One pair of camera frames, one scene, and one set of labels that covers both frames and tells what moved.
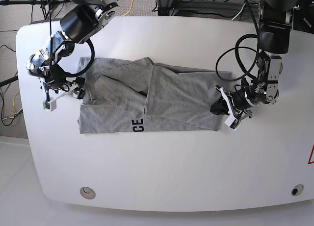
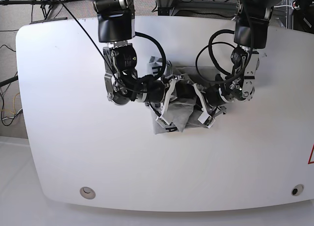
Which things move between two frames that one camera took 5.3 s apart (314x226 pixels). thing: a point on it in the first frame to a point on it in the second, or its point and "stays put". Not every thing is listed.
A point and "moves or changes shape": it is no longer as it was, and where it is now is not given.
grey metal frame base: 168,4 stays put
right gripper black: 240,101 to 213,96
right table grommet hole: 297,189 stays put
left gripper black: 76,85 to 156,90
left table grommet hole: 87,192 stays put
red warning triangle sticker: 310,162 stays put
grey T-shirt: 123,95 moves or changes shape
